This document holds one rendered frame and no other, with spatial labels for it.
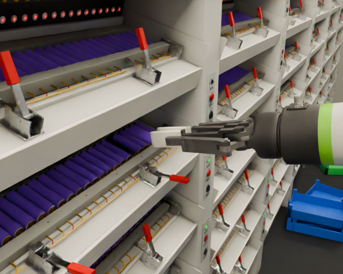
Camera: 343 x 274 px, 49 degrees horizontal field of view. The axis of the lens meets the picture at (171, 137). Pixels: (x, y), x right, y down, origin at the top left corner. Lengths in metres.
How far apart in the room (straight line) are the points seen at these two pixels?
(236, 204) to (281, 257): 0.76
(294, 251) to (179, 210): 1.29
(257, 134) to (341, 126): 0.12
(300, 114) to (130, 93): 0.25
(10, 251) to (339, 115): 0.47
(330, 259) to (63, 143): 1.82
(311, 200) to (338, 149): 1.85
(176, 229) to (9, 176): 0.55
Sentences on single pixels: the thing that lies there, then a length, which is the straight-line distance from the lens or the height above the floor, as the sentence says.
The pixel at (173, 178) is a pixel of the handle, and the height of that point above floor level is 0.96.
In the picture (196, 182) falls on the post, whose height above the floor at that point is 0.85.
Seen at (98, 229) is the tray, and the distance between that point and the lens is 0.60.
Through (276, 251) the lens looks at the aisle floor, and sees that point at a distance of 2.12.
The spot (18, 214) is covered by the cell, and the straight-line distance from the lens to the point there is 0.58.
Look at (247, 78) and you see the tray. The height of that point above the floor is 0.98.
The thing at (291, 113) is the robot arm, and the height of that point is 1.11.
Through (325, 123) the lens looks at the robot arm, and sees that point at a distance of 0.57.
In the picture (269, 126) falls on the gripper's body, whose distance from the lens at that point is 0.59.
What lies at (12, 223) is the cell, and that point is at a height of 0.98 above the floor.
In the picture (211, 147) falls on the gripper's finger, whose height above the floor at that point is 1.04.
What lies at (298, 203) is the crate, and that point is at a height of 0.08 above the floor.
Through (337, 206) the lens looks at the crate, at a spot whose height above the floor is 0.10.
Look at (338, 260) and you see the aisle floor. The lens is 2.17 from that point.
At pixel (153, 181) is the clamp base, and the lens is 0.70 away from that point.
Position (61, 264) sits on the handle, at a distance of 0.52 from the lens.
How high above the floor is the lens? 1.28
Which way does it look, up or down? 22 degrees down
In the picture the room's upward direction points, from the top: straight up
